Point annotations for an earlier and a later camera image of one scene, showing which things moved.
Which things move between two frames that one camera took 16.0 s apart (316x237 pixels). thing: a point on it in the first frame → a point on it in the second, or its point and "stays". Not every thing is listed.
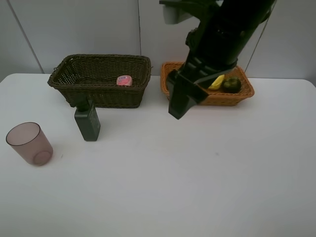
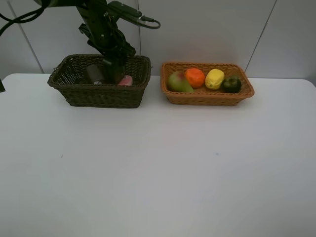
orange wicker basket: [216, 98] stays
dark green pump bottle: [86, 117] → [95, 73]
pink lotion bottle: [126, 80] stays
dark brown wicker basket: [110, 81] stays
